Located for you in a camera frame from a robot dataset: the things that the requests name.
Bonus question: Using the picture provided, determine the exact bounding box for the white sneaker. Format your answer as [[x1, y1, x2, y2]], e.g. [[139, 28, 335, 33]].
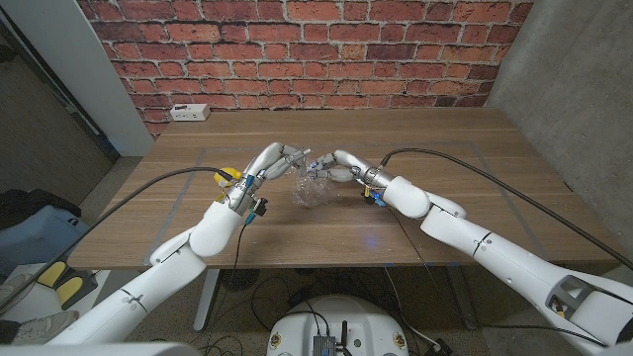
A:
[[0, 310, 79, 346], [0, 272, 32, 311]]

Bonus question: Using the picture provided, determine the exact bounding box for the white table leg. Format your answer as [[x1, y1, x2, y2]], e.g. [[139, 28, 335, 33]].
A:
[[192, 268, 223, 332]]

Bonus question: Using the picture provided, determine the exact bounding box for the yellow black foot pedal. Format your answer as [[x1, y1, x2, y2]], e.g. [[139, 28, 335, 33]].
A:
[[37, 259, 99, 311]]

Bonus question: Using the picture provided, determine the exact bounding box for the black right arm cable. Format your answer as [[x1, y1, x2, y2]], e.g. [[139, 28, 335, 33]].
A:
[[379, 147, 633, 272]]

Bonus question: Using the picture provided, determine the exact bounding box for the clear plastic wrap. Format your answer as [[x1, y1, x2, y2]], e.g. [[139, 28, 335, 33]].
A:
[[290, 158, 342, 208]]

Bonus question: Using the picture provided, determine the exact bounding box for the white power strip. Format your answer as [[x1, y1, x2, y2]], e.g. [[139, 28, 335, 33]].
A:
[[169, 103, 212, 123]]

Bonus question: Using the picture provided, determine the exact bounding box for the yellow lemon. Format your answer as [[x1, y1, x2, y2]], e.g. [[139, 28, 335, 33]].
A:
[[214, 167, 243, 183]]

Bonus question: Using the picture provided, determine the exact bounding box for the dark door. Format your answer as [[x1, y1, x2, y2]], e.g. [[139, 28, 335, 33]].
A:
[[0, 29, 120, 207]]

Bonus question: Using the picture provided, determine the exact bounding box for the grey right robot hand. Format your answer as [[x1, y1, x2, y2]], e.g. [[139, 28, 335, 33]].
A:
[[306, 149, 373, 184]]

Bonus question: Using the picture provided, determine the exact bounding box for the red brick print backdrop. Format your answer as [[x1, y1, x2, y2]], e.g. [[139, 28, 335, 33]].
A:
[[76, 0, 535, 139]]

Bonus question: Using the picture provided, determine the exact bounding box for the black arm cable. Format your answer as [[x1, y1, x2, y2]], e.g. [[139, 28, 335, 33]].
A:
[[379, 147, 633, 272], [0, 166, 236, 312]]

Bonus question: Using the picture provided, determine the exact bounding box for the grey electronics box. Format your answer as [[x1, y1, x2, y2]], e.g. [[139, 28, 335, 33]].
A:
[[312, 334, 338, 356]]

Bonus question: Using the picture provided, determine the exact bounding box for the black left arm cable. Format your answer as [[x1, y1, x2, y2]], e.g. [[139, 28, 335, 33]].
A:
[[0, 166, 236, 312]]

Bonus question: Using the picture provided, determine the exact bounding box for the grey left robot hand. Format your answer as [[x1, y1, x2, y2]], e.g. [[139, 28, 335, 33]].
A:
[[239, 141, 313, 193]]

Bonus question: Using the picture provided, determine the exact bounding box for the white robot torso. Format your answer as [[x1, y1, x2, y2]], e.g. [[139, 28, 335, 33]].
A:
[[266, 295, 410, 356]]

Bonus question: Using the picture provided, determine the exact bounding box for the white pillar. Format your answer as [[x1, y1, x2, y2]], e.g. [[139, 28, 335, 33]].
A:
[[0, 0, 155, 158]]

